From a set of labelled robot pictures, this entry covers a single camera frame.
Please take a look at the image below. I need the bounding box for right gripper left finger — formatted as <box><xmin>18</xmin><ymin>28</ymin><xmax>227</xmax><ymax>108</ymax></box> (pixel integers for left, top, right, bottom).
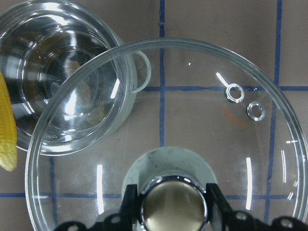
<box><xmin>55</xmin><ymin>184</ymin><xmax>138</xmax><ymax>231</ymax></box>

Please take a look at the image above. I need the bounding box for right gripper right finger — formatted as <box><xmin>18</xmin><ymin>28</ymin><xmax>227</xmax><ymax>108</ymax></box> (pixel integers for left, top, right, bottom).
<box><xmin>205</xmin><ymin>183</ymin><xmax>308</xmax><ymax>231</ymax></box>

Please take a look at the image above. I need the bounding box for glass pot lid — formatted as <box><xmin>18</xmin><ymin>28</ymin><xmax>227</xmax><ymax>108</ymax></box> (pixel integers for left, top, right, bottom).
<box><xmin>26</xmin><ymin>38</ymin><xmax>308</xmax><ymax>231</ymax></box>

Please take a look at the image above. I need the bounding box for yellow corn cob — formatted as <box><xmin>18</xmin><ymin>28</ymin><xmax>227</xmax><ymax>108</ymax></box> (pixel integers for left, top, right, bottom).
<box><xmin>0</xmin><ymin>73</ymin><xmax>17</xmax><ymax>171</ymax></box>

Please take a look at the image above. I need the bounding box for pale green steel pot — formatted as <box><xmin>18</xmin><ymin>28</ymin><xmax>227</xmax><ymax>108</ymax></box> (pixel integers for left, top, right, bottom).
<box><xmin>0</xmin><ymin>0</ymin><xmax>152</xmax><ymax>155</ymax></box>

